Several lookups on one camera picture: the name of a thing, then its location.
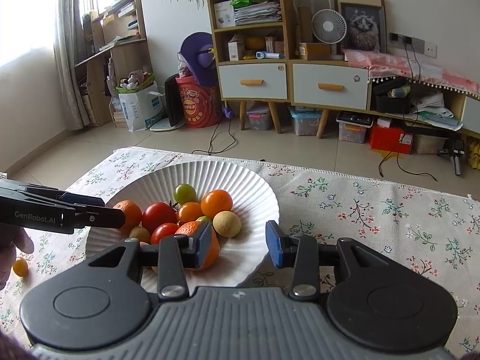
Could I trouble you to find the low wooden drawer cabinet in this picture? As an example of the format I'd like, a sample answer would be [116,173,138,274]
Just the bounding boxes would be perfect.
[289,59,372,139]

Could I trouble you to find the white carton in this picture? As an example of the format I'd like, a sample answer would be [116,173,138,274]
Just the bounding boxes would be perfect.
[228,35,245,61]

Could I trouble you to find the purple plush toy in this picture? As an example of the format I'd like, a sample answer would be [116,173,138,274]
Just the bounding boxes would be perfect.
[179,32,217,87]

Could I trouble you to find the maroon sleeve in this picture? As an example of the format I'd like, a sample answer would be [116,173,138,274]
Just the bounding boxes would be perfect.
[0,332,31,360]

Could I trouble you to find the pink fringed cloth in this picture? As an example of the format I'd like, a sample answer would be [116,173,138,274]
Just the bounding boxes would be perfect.
[343,49,480,96]

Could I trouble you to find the pile of papers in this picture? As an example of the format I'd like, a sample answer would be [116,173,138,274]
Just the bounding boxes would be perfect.
[410,92,464,131]

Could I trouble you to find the small brown cardboard box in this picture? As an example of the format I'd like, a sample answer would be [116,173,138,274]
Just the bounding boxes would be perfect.
[299,42,331,61]

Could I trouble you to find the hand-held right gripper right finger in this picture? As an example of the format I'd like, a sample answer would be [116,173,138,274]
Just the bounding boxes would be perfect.
[265,220,391,301]

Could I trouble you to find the white ribbed plate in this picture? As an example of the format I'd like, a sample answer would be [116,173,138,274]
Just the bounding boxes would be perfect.
[85,161,281,294]

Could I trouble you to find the floral tablecloth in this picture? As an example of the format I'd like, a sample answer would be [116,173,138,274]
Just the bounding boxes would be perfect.
[0,146,480,360]

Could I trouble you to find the long wooden bench cabinet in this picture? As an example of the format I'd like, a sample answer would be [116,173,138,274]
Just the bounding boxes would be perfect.
[369,79,480,139]

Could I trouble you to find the row of wall sockets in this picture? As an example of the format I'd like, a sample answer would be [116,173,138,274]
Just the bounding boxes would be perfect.
[389,32,437,59]

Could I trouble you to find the framed cat picture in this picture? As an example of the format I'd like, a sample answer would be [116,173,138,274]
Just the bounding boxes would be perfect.
[333,0,387,54]

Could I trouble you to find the tall wooden drawer cabinet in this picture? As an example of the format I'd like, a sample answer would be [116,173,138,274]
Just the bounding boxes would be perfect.
[207,0,293,134]

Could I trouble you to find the stuffed toys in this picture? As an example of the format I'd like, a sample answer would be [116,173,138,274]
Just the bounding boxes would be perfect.
[117,69,155,92]

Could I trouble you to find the clear plastic storage bin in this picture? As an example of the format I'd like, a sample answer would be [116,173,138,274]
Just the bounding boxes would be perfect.
[246,103,272,131]

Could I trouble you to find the black floor cable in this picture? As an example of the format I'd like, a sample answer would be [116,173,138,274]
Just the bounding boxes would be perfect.
[192,118,238,155]
[379,146,439,182]

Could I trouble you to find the person's left hand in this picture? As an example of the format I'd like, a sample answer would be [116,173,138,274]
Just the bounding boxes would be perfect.
[0,224,35,290]

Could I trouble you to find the small white desk fan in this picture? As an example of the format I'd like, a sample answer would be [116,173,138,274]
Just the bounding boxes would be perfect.
[311,9,347,60]

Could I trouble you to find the black case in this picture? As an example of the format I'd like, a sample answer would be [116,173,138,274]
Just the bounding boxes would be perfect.
[373,77,413,115]

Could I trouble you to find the clear bin with dark lid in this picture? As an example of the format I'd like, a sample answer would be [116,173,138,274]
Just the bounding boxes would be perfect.
[336,111,374,144]

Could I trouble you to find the large red tomato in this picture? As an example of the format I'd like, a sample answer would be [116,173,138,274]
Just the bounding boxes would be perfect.
[141,202,178,234]

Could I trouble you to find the orange tomato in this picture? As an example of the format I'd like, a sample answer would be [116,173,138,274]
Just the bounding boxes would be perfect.
[176,202,204,224]

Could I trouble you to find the wooden bookshelf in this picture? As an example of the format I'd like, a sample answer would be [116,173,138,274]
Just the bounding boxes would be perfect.
[75,0,151,127]

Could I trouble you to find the red printed bucket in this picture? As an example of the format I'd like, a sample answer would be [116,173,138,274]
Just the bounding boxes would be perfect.
[175,76,223,129]

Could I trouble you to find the white paper bag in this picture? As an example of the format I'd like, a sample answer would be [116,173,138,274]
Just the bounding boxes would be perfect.
[118,82,164,132]

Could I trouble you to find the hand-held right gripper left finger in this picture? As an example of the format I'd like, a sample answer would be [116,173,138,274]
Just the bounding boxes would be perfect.
[88,221,212,301]

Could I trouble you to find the white round base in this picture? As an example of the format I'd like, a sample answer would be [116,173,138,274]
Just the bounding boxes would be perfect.
[150,118,186,132]

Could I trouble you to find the small red tomato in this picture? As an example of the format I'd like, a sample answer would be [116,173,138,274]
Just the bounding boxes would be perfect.
[151,222,180,245]

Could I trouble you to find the small shelf boxes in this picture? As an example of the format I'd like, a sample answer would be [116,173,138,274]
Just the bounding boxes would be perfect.
[265,35,284,54]

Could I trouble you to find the black floor device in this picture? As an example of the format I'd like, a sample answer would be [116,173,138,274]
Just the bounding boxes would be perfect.
[437,139,466,176]

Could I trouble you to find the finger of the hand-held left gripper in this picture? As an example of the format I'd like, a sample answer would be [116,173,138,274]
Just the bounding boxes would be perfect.
[73,204,127,230]
[0,179,106,207]

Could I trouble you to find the blue lid storage bin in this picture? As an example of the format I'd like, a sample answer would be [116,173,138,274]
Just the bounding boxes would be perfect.
[289,106,322,136]

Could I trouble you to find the grey curtain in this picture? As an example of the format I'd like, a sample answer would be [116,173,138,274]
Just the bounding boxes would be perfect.
[53,0,91,132]

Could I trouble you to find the small mandarin orange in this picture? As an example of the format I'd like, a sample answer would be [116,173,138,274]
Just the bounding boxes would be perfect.
[200,189,233,219]
[112,200,143,234]

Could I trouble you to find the white storage box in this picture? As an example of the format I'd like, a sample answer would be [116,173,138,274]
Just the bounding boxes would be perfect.
[413,133,447,154]

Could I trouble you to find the black flat panel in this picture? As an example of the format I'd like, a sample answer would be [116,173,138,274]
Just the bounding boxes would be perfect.
[164,74,186,127]

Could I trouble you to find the stack of papers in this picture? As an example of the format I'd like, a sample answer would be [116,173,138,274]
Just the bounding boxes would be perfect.
[230,0,283,26]

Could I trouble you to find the red box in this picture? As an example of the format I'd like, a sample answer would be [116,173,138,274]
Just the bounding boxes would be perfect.
[368,124,415,154]

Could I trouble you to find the yellow egg cartons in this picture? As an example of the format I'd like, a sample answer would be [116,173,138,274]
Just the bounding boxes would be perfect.
[467,139,480,169]

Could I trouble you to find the large mandarin orange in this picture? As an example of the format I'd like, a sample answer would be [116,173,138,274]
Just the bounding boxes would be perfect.
[175,220,221,272]

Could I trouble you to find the white product box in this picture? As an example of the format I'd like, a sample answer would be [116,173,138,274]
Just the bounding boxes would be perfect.
[213,1,236,28]

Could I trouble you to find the black charger cable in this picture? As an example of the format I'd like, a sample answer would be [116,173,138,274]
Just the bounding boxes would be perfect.
[403,41,421,121]

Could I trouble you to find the brown longan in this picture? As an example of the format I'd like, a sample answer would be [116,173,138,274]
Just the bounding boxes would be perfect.
[212,211,242,238]
[128,226,152,244]

